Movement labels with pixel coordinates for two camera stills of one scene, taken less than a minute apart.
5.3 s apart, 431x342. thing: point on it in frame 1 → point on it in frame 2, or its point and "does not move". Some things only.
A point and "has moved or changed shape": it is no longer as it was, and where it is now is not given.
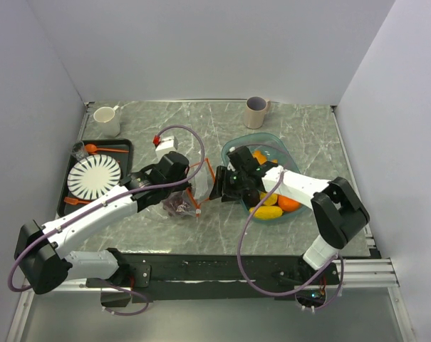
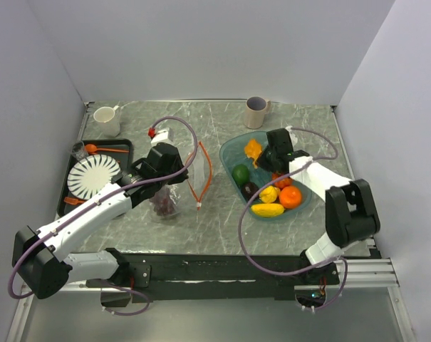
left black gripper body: x=177 y=188 → x=174 y=180
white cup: x=109 y=119 does not move
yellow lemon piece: x=271 y=200 does not move
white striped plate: x=92 y=174 does not move
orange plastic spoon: x=92 y=149 does not move
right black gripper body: x=235 y=183 → x=266 y=158
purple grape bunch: x=176 y=204 has moved or changed shape
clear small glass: x=78 y=150 does not move
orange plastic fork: x=73 y=201 does not move
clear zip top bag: x=187 y=202 has moved or changed shape
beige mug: x=254 y=110 does not move
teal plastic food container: x=265 y=148 does not move
